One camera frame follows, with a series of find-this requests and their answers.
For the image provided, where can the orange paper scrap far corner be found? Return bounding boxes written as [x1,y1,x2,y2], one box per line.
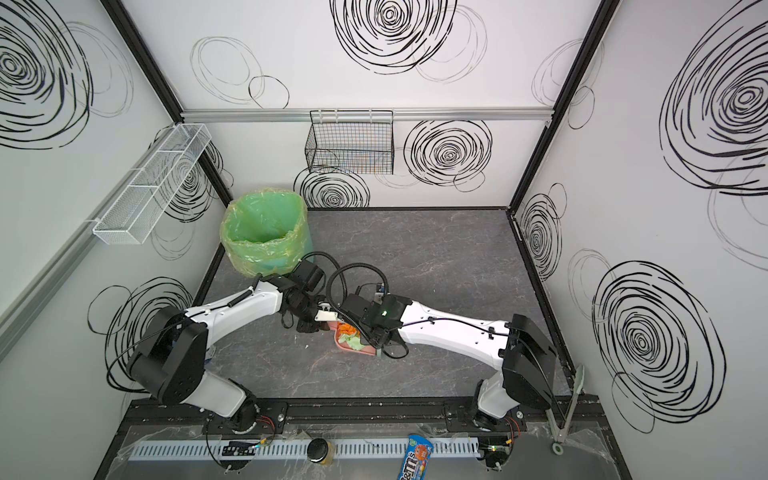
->
[336,322,359,336]

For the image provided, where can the clear plastic wall shelf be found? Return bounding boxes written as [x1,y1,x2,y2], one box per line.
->
[92,124,213,245]

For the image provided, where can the green paper scrap far right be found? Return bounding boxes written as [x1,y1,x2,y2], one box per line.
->
[338,335,365,351]

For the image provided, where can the green bin with plastic liner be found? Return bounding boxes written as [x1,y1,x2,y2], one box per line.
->
[219,188,313,278]

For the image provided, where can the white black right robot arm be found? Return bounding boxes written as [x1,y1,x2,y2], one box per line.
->
[331,294,558,431]

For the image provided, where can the small dark lid jar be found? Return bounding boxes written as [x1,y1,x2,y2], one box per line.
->
[306,438,333,465]

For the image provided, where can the pink plastic dustpan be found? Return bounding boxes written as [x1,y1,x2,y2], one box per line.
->
[328,321,378,357]

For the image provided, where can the black wire wall basket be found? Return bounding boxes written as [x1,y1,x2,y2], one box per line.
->
[304,109,395,175]

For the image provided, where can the candy bag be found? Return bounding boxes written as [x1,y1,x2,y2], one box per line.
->
[397,434,434,480]

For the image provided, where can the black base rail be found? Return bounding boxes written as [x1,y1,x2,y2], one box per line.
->
[125,394,601,434]

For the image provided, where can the green kitchen tongs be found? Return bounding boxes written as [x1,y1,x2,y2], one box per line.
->
[545,365,586,456]

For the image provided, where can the white slotted cable duct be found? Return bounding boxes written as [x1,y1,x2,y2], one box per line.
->
[128,437,480,462]

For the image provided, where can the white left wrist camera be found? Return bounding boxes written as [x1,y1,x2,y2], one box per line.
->
[315,305,338,322]

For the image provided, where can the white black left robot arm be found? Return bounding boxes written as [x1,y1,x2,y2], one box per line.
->
[127,259,324,434]

